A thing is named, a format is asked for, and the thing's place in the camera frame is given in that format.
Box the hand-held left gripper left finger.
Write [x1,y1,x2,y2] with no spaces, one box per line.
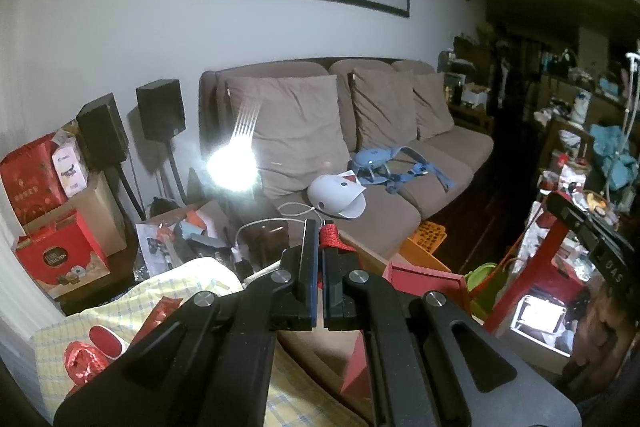
[52,219,321,427]

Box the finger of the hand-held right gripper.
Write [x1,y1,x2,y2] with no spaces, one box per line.
[546,191,601,248]

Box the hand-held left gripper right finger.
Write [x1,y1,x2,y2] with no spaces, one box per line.
[320,221,583,427]

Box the large cardboard box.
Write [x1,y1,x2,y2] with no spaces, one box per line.
[275,229,453,408]

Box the red long foil packet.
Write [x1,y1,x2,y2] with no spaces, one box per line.
[132,297,183,348]

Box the red ribbon ball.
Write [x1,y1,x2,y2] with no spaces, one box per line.
[63,341,112,395]

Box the white dome device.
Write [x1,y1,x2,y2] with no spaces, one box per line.
[307,172,368,220]

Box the brown sofa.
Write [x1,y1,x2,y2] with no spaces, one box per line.
[199,58,496,258]

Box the orange plastic basket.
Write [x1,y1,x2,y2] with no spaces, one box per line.
[400,219,453,273]

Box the bright lamp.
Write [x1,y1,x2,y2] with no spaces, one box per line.
[206,142,258,192]

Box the open box of clutter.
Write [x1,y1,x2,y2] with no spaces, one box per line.
[135,202,238,280]

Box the cluttered wooden cabinet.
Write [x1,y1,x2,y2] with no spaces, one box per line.
[439,34,501,148]

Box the large brown cushion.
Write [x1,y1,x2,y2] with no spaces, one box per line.
[225,75,351,200]

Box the small brown cushion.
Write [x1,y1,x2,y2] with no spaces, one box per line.
[410,72,456,142]

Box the medium brown cushion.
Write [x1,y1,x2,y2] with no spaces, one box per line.
[350,68,420,152]

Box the red white lint brush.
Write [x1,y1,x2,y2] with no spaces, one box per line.
[89,326,126,358]

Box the brown cardboard carton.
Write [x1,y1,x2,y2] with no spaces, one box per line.
[22,172,128,258]

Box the black speaker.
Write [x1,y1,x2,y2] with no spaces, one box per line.
[136,79,187,141]
[76,93,130,170]

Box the yellow plaid tablecloth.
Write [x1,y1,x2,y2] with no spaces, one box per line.
[30,257,371,427]

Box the white printed box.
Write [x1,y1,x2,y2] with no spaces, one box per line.
[51,142,90,198]

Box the white cable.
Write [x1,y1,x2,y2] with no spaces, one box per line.
[235,202,321,250]

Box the blue strap harness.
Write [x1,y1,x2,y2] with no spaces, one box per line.
[348,146,458,195]

